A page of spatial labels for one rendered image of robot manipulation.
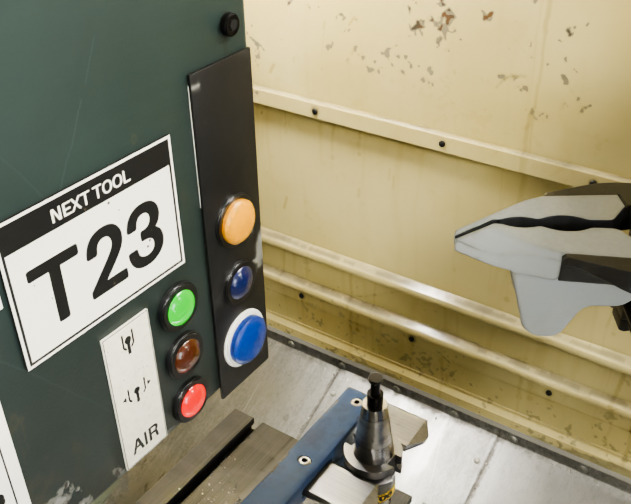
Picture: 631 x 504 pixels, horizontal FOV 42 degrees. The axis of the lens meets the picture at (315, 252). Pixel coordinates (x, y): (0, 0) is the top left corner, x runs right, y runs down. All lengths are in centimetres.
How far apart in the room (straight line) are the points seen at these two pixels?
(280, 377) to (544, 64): 79
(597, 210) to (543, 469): 101
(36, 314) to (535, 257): 23
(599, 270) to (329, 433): 55
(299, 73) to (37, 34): 99
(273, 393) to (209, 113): 120
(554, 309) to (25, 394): 26
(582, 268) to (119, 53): 23
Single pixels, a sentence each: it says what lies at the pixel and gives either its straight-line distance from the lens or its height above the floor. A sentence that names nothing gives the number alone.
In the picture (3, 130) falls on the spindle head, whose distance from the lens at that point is 32.
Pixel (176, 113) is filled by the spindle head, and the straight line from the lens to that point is 38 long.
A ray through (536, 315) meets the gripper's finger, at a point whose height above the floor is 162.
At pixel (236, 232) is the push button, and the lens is 43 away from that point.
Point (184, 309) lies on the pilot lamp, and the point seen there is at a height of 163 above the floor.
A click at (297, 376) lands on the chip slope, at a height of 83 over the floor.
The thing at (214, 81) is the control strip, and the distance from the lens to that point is 40.
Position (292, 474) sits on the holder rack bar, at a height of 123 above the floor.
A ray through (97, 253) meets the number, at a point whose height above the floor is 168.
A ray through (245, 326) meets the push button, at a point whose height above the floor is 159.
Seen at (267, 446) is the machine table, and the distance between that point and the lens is 135.
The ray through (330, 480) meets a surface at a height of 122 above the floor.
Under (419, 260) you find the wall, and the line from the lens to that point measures 132.
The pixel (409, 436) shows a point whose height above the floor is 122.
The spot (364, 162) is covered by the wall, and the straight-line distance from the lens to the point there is 129.
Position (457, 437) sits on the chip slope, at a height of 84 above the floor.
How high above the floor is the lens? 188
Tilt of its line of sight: 33 degrees down
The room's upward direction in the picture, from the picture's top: 1 degrees counter-clockwise
